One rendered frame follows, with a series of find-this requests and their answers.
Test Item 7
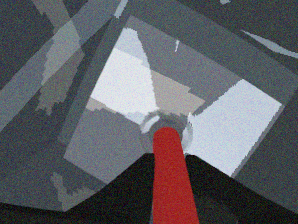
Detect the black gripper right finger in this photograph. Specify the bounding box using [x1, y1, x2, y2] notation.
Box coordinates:
[185, 155, 298, 224]

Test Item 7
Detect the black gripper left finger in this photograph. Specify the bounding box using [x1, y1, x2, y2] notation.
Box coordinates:
[0, 153, 156, 224]

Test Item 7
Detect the red peg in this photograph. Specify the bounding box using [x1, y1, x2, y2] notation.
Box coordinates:
[153, 127, 200, 224]

